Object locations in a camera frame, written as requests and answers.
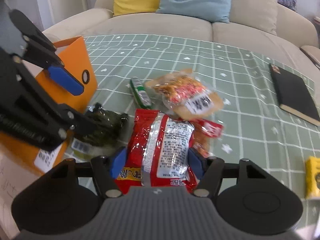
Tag black notebook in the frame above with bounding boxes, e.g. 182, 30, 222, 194
269, 64, 319, 126

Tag small red snack packets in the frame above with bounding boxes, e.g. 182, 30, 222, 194
189, 119, 224, 158

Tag beige fabric sofa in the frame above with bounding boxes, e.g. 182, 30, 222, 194
44, 0, 319, 76

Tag beige back cushion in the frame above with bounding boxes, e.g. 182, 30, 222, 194
229, 0, 278, 35

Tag orange spicy snack packet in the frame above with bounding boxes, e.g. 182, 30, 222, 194
145, 68, 224, 120

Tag orange cardboard box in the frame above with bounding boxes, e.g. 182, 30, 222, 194
1, 36, 97, 175

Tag green white candy pack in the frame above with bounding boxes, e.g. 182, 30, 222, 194
130, 77, 152, 109

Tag yellow tissue pack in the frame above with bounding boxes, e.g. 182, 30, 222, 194
305, 156, 320, 200

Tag dark green seaweed packet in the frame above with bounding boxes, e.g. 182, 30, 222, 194
74, 102, 129, 147

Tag green grid tablecloth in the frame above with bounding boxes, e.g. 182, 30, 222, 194
42, 34, 320, 238

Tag large red snack bag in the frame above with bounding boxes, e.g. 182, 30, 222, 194
116, 109, 197, 194

